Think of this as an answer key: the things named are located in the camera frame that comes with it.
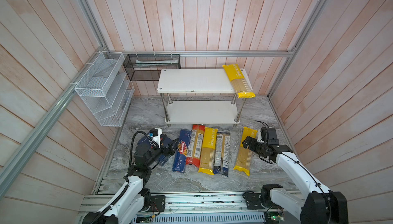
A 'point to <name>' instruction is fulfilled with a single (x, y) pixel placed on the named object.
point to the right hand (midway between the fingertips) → (249, 144)
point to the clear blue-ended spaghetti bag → (222, 147)
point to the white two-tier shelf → (208, 81)
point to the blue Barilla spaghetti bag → (180, 159)
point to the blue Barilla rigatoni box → (165, 140)
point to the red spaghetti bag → (194, 152)
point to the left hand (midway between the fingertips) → (172, 139)
